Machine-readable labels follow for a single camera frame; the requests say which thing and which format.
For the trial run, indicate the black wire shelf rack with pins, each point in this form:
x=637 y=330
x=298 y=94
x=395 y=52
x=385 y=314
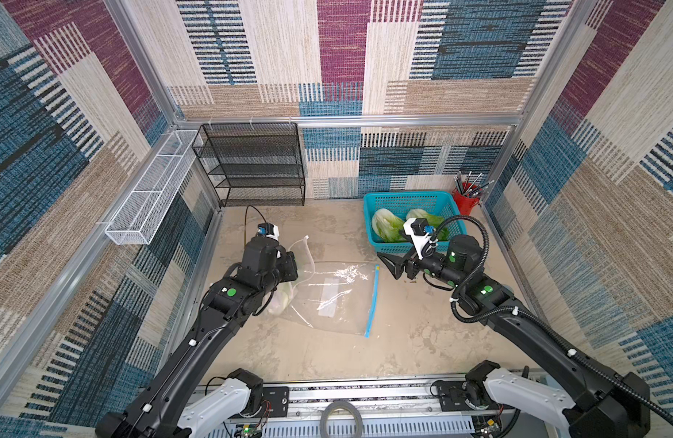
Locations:
x=258 y=164

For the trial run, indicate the clear pink-zip lettuce bag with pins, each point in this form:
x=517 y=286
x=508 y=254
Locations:
x=304 y=260

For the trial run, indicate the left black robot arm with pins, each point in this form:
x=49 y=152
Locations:
x=164 y=408

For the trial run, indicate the grey tape roll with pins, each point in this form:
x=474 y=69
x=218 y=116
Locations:
x=341 y=418

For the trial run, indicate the clear blue-zip bag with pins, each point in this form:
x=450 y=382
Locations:
x=337 y=297

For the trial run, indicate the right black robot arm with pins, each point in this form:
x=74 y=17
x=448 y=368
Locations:
x=590 y=400

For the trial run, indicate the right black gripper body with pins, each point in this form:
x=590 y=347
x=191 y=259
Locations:
x=408 y=263

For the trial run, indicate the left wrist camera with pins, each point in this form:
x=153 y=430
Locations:
x=267 y=229

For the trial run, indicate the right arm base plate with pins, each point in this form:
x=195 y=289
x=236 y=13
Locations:
x=452 y=397

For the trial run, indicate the red utensil cup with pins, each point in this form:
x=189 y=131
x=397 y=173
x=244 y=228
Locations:
x=468 y=200

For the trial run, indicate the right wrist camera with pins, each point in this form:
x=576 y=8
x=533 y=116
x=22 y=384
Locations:
x=421 y=234

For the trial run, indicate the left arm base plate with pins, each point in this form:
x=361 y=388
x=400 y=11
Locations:
x=271 y=402

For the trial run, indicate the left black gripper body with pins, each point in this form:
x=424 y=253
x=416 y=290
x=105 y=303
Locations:
x=287 y=270

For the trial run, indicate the white mesh wall basket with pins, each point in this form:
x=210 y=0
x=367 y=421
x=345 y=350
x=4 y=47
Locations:
x=138 y=219

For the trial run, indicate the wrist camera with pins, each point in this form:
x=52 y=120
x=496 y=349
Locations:
x=267 y=229
x=421 y=234

